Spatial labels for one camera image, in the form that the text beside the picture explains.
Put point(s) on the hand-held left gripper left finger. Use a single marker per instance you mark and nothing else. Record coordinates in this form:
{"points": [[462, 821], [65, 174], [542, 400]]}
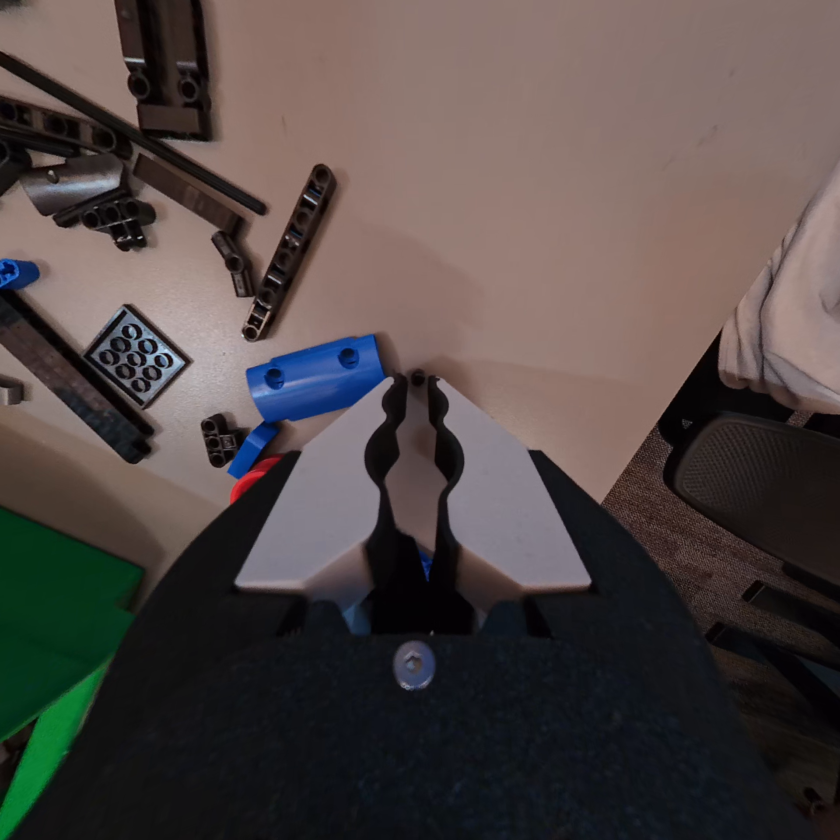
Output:
{"points": [[308, 518]]}

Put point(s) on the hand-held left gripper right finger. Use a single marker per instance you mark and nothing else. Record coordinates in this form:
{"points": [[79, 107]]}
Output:
{"points": [[518, 518]]}

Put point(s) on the red lego wheel hub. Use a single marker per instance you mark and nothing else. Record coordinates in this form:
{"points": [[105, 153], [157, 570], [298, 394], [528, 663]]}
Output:
{"points": [[248, 485]]}

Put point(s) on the small blue lego piece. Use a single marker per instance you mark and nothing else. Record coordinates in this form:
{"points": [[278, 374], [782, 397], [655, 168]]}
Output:
{"points": [[253, 449]]}

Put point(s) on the blue curved lego panel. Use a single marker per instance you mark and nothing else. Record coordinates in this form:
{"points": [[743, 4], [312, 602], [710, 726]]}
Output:
{"points": [[308, 380]]}

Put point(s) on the grey lego liftarm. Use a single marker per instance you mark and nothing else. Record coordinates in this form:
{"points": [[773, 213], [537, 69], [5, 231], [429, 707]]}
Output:
{"points": [[10, 394]]}

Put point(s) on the blue lego pin connector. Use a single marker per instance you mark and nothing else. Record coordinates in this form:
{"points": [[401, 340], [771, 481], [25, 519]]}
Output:
{"points": [[16, 274]]}

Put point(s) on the spread of black lego beams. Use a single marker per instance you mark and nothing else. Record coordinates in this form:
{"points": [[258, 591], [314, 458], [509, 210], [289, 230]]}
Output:
{"points": [[164, 98]]}

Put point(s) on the black office chair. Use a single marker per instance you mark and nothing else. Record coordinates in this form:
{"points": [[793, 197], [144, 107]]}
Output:
{"points": [[754, 472]]}

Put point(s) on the green plastic bin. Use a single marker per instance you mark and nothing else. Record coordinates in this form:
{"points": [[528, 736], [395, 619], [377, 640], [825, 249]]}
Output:
{"points": [[52, 623]]}

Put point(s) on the person's white shirt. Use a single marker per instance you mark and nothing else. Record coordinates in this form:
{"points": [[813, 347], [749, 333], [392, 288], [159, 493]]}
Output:
{"points": [[787, 328]]}

